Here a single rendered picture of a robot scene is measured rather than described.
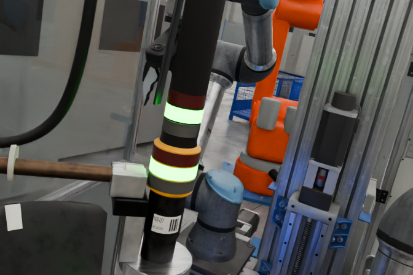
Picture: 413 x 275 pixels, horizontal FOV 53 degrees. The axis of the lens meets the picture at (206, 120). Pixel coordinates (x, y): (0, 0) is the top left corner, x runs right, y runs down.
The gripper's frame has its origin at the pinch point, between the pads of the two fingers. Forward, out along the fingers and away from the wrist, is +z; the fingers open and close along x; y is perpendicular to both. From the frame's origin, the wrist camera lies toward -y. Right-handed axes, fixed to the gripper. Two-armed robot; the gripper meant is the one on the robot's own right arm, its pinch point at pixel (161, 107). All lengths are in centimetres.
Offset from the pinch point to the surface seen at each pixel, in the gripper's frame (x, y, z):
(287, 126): 8, 331, 67
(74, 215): -9.6, -42.4, 6.2
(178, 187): -26, -52, -7
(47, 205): -6.7, -44.1, 5.3
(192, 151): -27, -51, -10
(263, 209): 8, 300, 148
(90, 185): 46, 48, 51
